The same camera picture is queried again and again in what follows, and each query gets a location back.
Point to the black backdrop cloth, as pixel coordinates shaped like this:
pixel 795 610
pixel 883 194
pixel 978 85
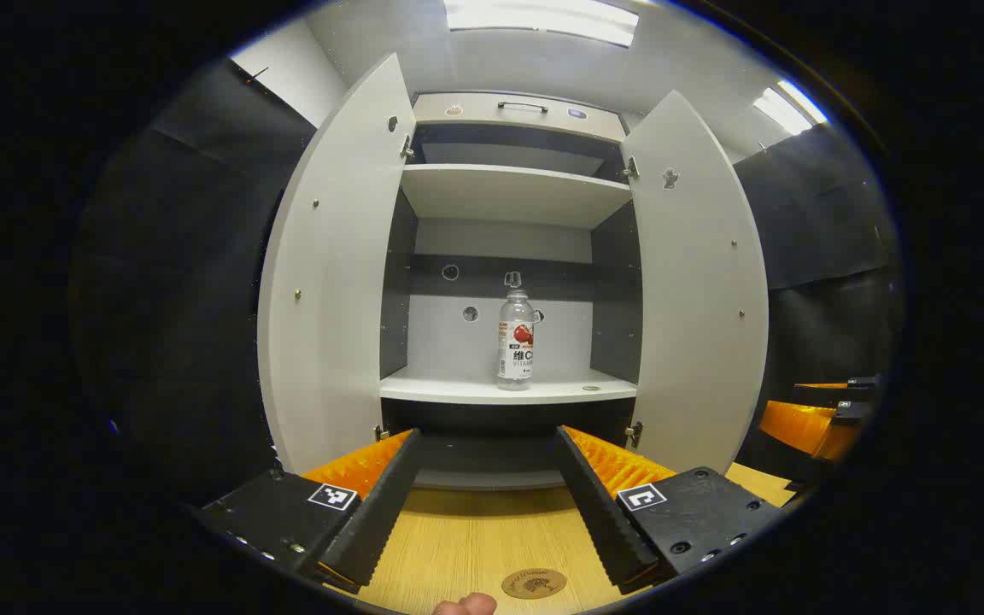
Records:
pixel 184 299
pixel 825 282

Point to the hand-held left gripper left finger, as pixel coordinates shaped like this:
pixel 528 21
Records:
pixel 381 504

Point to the white cabinet door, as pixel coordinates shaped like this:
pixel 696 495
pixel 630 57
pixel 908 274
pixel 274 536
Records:
pixel 330 299
pixel 697 325

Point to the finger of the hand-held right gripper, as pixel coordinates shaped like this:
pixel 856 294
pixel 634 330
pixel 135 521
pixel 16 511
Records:
pixel 804 427
pixel 851 393

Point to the round brown coaster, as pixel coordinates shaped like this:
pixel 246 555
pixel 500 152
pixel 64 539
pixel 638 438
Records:
pixel 534 583

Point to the clear bottle with red label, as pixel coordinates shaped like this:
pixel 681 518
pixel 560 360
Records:
pixel 515 350

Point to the white and grey cabinet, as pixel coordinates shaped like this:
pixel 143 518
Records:
pixel 509 192

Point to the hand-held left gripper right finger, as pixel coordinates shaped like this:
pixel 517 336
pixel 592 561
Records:
pixel 599 512

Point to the ceiling light panel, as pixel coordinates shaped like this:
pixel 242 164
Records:
pixel 787 109
pixel 543 17

